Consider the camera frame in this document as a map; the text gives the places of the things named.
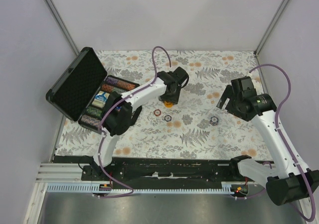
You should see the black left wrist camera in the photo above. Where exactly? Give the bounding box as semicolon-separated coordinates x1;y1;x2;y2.
173;67;189;87

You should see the red purple chip row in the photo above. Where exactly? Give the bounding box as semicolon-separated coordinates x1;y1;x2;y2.
105;76;140;91

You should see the black poker set case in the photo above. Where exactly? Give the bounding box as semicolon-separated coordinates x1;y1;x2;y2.
45;46;143;130

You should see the white slotted cable duct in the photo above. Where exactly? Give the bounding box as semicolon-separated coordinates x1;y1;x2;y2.
46;183;236;194

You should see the yellow big blind button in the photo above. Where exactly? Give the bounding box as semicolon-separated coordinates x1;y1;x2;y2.
164;102;173;108

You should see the floral patterned table mat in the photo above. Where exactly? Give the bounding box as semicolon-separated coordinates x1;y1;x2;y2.
57;50;283;161

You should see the blue 10 poker chip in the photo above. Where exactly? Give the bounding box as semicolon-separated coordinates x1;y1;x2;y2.
164;114;172;122

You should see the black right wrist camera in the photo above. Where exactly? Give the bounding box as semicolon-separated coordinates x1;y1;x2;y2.
231;76;257;98

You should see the blue 10 chip stack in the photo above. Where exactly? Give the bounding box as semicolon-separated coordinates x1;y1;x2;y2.
210;116;219;126

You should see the blue card deck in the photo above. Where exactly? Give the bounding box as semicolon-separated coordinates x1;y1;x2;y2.
92;91;109;109

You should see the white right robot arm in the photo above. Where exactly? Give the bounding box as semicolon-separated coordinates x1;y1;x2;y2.
217;85;319;206

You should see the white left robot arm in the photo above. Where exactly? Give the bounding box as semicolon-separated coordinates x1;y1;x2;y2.
92;67;189;181

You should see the red 5 poker chip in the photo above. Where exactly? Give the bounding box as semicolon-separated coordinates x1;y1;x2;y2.
154;109;161;116

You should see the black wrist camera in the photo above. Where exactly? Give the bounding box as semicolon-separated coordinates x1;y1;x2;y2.
173;67;189;87
231;76;257;98

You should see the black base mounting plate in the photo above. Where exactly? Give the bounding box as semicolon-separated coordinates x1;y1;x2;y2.
81;156;260;190

